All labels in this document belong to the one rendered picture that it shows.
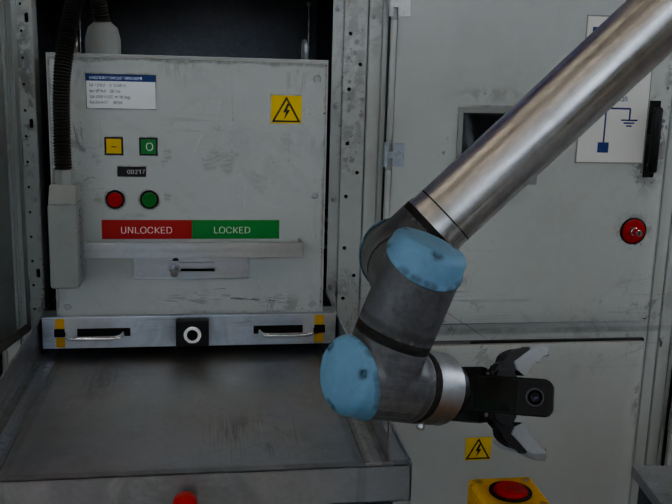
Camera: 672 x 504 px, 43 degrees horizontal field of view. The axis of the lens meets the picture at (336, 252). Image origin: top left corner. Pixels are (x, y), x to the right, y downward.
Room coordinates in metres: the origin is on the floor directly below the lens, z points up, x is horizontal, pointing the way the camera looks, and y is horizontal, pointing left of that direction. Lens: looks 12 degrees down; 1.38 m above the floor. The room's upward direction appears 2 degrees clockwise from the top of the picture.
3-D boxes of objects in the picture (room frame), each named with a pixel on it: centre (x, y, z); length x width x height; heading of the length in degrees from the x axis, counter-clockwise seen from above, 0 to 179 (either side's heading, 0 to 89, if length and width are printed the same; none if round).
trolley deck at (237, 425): (1.39, 0.24, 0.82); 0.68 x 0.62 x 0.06; 9
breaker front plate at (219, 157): (1.54, 0.26, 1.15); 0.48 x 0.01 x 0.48; 99
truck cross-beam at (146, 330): (1.55, 0.27, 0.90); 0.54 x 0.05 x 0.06; 99
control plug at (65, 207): (1.44, 0.46, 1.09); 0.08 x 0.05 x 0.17; 9
